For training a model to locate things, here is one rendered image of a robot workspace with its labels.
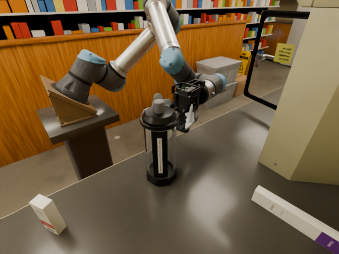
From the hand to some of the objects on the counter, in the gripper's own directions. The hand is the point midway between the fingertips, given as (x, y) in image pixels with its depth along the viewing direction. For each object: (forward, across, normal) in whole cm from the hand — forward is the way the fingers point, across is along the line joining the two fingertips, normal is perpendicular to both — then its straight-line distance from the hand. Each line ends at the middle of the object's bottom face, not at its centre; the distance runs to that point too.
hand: (162, 122), depth 53 cm
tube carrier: (+1, 0, +19) cm, 19 cm away
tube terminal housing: (-38, +40, +19) cm, 58 cm away
